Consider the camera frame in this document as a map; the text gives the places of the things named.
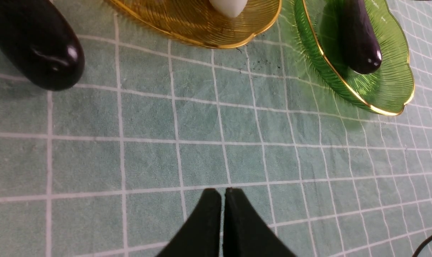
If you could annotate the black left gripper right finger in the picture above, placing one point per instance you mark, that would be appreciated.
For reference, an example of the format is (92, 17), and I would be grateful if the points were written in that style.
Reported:
(245, 234)

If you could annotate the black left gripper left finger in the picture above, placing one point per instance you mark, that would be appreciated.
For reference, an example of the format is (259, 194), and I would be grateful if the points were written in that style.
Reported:
(199, 236)

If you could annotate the dark purple eggplant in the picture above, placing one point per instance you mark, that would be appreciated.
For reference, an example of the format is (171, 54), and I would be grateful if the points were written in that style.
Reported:
(359, 45)
(42, 45)

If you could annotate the white radish with leaves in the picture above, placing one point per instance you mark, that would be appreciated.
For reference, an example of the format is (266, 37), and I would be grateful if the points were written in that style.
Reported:
(229, 8)

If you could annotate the green checkered tablecloth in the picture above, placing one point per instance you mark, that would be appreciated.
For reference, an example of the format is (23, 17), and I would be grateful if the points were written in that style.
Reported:
(113, 166)

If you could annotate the green plastic plate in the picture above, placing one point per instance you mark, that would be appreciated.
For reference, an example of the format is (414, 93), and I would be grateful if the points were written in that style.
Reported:
(387, 90)

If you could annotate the amber plastic plate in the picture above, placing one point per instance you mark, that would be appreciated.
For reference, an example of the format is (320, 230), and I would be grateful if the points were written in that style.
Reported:
(196, 22)

